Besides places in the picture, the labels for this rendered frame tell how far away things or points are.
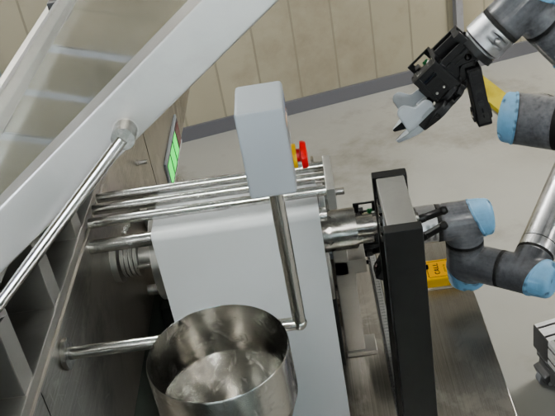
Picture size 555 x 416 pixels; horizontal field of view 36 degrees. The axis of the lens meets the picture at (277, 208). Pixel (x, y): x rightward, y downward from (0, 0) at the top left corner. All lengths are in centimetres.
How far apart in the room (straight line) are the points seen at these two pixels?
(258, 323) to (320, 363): 47
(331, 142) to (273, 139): 357
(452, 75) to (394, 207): 39
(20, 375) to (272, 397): 30
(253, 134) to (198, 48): 38
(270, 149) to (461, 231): 87
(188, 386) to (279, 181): 24
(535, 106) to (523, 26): 49
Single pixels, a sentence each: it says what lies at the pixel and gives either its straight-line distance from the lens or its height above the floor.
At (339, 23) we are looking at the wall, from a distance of 469.
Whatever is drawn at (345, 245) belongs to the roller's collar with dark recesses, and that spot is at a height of 133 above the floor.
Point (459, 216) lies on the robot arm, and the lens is 168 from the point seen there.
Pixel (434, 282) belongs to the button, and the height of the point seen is 91.
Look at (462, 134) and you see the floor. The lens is 437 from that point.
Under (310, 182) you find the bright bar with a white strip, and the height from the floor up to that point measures 145.
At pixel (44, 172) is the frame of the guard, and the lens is 53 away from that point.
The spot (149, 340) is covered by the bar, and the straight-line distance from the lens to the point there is 105.
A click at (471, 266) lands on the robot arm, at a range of 173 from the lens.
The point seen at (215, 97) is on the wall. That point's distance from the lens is 465.
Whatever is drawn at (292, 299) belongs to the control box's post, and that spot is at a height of 145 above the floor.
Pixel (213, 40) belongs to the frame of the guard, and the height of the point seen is 190.
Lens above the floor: 206
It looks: 32 degrees down
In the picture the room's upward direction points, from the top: 10 degrees counter-clockwise
